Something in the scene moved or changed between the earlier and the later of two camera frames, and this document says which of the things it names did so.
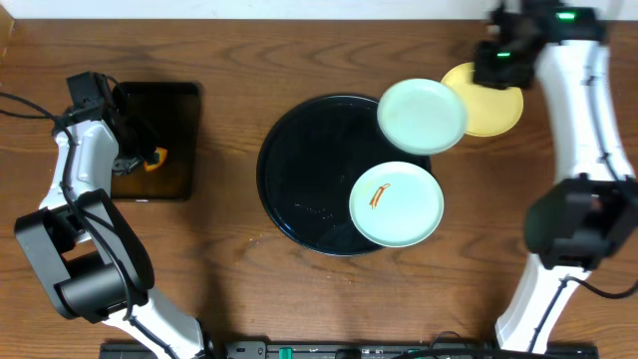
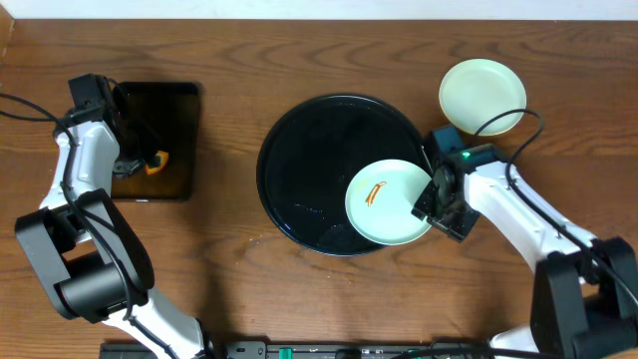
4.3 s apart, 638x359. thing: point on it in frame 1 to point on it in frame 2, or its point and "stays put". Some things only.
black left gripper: x=133 y=151 stays put
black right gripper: x=481 y=75 to x=423 y=206
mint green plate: x=396 y=204 stays put
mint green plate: x=422 y=117 to x=474 y=92
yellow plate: x=489 y=111 stays put
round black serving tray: x=308 y=161 stays put
